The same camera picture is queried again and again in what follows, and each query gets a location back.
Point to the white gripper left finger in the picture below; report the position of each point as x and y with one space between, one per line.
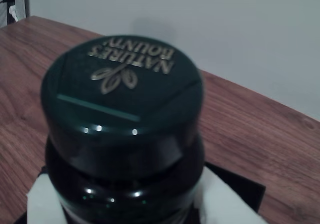
42 204

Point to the white plug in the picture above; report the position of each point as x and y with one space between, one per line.
13 13

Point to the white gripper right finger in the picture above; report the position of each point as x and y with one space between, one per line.
220 206

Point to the green-capped dark pill bottle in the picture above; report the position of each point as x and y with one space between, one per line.
125 109

